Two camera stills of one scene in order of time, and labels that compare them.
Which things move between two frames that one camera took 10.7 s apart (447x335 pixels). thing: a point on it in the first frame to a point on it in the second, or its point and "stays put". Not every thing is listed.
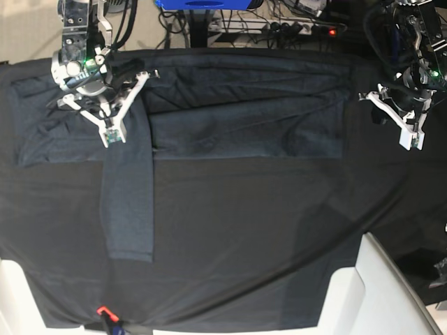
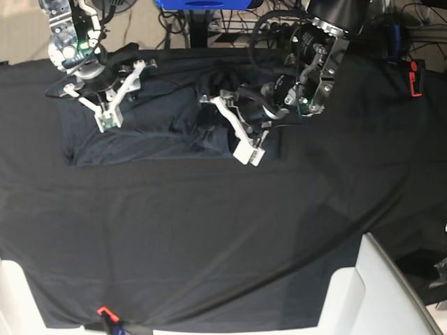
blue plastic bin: x=204 y=5 stays put
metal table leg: x=199 y=19 stays put
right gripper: x=411 y=95 to x=258 y=107
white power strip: x=273 y=26 stays put
